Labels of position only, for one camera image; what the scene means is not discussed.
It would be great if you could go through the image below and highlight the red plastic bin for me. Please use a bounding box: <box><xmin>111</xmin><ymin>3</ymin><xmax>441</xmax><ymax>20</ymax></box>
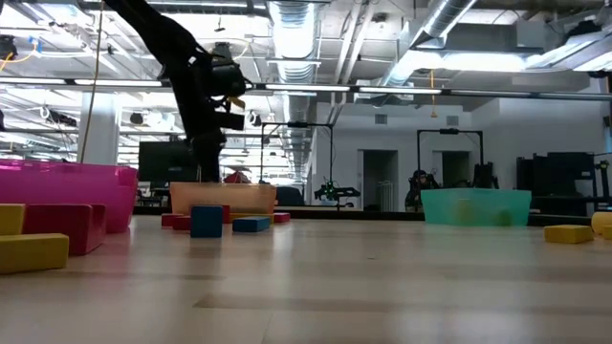
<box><xmin>0</xmin><ymin>159</ymin><xmax>140</xmax><ymax>235</ymax></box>

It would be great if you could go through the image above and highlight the red arch block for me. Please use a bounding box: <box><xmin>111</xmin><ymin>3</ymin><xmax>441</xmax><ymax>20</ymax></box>
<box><xmin>22</xmin><ymin>204</ymin><xmax>108</xmax><ymax>256</ymax></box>

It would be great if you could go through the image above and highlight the long yellow cable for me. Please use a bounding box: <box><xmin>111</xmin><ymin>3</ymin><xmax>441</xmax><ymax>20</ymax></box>
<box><xmin>78</xmin><ymin>0</ymin><xmax>106</xmax><ymax>163</ymax></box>

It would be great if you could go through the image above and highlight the black equipment rack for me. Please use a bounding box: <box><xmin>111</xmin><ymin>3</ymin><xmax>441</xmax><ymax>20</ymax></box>
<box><xmin>514</xmin><ymin>151</ymin><xmax>612</xmax><ymax>217</ymax></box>

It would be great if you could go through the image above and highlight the short thick blue block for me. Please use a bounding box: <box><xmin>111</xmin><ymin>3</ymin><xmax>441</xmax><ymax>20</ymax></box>
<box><xmin>190</xmin><ymin>204</ymin><xmax>225</xmax><ymax>239</ymax></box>

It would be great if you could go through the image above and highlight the yellow cylinder block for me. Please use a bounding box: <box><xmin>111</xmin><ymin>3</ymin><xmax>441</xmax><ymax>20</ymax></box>
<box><xmin>590</xmin><ymin>210</ymin><xmax>612</xmax><ymax>235</ymax></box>

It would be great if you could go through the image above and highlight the black robot station frame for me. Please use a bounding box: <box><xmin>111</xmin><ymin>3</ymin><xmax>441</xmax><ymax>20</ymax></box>
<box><xmin>260</xmin><ymin>121</ymin><xmax>336</xmax><ymax>192</ymax></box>
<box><xmin>417</xmin><ymin>127</ymin><xmax>485</xmax><ymax>190</ymax></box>

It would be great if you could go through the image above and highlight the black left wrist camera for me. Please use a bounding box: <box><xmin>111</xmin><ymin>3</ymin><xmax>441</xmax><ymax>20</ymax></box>
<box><xmin>209</xmin><ymin>43</ymin><xmax>248</xmax><ymax>97</ymax></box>

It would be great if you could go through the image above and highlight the black aluminium table frame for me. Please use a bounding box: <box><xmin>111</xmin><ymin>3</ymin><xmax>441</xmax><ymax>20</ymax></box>
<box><xmin>114</xmin><ymin>204</ymin><xmax>595</xmax><ymax>227</ymax></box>

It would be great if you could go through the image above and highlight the white building column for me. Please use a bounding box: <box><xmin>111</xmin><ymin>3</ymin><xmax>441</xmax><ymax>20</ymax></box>
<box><xmin>78</xmin><ymin>92</ymin><xmax>120</xmax><ymax>166</ymax></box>

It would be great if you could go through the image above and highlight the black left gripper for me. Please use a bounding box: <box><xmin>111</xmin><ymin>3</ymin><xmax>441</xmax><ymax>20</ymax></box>
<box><xmin>188</xmin><ymin>102</ymin><xmax>246</xmax><ymax>183</ymax></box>

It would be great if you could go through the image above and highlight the long blue block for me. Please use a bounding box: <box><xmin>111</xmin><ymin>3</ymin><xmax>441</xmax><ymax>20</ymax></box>
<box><xmin>232</xmin><ymin>217</ymin><xmax>273</xmax><ymax>234</ymax></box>

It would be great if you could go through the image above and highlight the orange translucent plastic bin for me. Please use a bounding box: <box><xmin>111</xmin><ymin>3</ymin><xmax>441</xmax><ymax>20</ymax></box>
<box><xmin>169</xmin><ymin>182</ymin><xmax>278</xmax><ymax>216</ymax></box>

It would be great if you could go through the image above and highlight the teal translucent plastic bin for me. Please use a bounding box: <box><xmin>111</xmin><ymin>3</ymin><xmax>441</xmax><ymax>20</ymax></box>
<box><xmin>420</xmin><ymin>187</ymin><xmax>534</xmax><ymax>227</ymax></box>

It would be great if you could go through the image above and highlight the black monitor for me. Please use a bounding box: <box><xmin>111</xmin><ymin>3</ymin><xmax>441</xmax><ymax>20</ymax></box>
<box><xmin>137</xmin><ymin>140</ymin><xmax>201</xmax><ymax>183</ymax></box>

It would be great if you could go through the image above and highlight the person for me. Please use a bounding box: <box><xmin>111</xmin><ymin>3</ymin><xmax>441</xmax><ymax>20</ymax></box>
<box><xmin>404</xmin><ymin>169</ymin><xmax>440</xmax><ymax>211</ymax></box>

